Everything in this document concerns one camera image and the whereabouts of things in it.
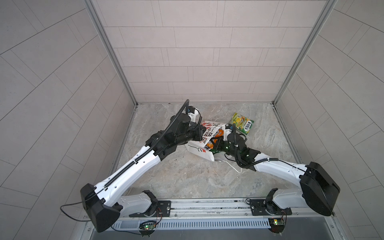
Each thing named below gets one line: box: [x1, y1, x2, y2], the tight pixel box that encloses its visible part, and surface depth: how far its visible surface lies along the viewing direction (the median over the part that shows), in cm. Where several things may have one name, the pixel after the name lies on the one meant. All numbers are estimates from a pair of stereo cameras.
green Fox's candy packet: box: [229, 112, 255, 135], surface depth 104 cm
